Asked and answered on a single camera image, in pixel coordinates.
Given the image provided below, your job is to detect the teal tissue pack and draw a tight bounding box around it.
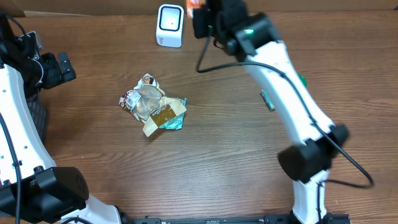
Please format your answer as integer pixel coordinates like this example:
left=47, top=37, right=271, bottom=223
left=261, top=90, right=275, bottom=111

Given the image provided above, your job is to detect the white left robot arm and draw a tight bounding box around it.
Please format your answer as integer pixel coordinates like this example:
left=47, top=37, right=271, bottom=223
left=1, top=22, right=127, bottom=223

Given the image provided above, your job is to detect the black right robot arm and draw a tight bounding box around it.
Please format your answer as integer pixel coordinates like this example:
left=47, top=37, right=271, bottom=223
left=192, top=1, right=349, bottom=223

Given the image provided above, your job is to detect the teal snack packet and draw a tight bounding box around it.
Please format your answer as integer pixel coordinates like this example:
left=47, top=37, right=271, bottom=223
left=160, top=113, right=185, bottom=130

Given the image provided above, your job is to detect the green lid jar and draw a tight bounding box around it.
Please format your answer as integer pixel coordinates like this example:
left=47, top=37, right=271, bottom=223
left=299, top=75, right=307, bottom=87

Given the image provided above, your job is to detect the clear cookie wrapper bag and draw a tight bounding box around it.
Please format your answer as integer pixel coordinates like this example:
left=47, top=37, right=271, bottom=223
left=118, top=73, right=187, bottom=136

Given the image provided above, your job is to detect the white barcode scanner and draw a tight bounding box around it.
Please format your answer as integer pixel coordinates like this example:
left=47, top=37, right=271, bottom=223
left=155, top=4, right=184, bottom=48

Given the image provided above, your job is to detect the orange tissue pack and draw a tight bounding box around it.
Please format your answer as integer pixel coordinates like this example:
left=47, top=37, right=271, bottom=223
left=186, top=0, right=206, bottom=10

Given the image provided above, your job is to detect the black mesh basket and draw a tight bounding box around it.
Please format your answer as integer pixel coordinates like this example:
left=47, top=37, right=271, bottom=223
left=27, top=89, right=49, bottom=144

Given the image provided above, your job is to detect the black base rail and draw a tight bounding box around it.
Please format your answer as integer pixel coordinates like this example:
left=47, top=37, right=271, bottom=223
left=121, top=213, right=352, bottom=224

